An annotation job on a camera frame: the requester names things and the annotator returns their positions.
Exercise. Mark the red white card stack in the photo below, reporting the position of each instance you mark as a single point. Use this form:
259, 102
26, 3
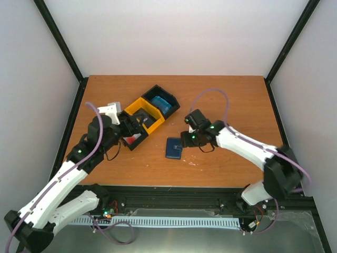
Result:
132, 139

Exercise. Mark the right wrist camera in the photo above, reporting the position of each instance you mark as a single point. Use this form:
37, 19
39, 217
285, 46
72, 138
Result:
192, 127

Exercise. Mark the blue card stack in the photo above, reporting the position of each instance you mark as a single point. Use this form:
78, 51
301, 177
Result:
161, 104

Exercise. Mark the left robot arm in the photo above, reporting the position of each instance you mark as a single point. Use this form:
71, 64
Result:
36, 224

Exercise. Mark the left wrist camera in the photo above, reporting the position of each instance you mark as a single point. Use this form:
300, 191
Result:
112, 110

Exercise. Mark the black frame post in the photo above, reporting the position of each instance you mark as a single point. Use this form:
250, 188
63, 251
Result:
293, 36
53, 28

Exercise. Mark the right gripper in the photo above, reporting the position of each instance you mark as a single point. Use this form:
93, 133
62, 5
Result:
186, 142

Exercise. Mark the left black frame post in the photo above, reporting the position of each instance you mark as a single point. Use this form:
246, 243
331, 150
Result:
53, 28

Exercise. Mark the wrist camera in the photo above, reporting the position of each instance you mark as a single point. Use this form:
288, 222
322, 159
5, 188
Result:
112, 110
192, 127

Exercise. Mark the black bin with blue cards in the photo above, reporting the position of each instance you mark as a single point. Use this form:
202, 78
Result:
156, 90

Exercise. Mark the left controller board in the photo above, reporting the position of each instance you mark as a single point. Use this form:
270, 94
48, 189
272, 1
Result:
110, 210

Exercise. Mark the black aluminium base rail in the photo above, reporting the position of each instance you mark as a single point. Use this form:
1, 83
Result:
218, 200

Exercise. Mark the right black frame post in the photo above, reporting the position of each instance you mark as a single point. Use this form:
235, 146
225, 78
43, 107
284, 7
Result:
293, 36

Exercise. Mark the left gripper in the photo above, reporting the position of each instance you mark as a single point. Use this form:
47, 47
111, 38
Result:
125, 122

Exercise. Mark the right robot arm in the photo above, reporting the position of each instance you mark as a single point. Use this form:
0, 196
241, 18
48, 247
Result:
281, 172

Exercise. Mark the black card stack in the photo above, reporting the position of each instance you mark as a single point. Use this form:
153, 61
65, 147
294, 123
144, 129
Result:
145, 117

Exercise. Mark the yellow middle bin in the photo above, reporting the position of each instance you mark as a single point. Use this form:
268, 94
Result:
142, 103

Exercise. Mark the blue leather card holder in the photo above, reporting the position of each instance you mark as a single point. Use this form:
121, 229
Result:
173, 148

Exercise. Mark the black bin with red cards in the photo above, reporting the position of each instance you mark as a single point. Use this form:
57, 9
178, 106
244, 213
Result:
137, 142

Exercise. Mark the light blue cable duct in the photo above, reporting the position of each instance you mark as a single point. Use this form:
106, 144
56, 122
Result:
172, 222

